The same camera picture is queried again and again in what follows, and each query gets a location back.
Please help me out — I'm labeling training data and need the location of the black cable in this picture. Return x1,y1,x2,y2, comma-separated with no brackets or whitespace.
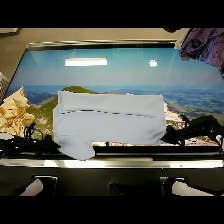
23,122,45,140

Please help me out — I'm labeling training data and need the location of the cream garment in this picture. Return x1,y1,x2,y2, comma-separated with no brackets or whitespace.
0,85,36,138

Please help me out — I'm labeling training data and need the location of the purple patterned garment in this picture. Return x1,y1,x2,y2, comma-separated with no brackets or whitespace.
178,28,224,75

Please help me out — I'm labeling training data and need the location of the silver frame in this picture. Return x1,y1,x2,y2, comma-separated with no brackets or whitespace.
0,153,224,197

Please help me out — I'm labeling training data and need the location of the light blue garment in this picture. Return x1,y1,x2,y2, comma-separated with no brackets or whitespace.
52,90,167,161

